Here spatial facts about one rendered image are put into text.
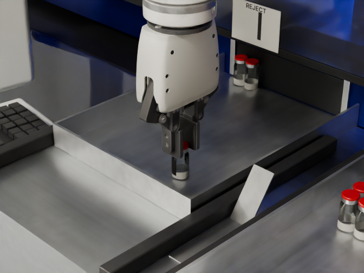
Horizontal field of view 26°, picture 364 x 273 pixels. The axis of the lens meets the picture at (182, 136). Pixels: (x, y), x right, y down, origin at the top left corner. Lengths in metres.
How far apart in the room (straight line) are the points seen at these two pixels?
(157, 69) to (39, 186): 0.23
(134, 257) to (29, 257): 1.09
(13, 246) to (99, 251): 1.09
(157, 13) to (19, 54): 0.58
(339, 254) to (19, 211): 0.38
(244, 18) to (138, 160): 0.25
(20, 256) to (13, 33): 0.72
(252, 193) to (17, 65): 0.63
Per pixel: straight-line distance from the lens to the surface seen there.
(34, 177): 1.03
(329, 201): 0.97
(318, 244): 0.90
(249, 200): 0.92
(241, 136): 1.10
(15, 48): 1.41
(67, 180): 1.01
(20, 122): 1.27
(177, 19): 0.87
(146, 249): 0.85
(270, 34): 1.09
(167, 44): 0.88
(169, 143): 0.96
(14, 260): 2.00
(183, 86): 0.91
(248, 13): 1.11
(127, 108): 1.15
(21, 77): 1.44
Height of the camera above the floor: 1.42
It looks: 29 degrees down
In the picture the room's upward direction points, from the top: straight up
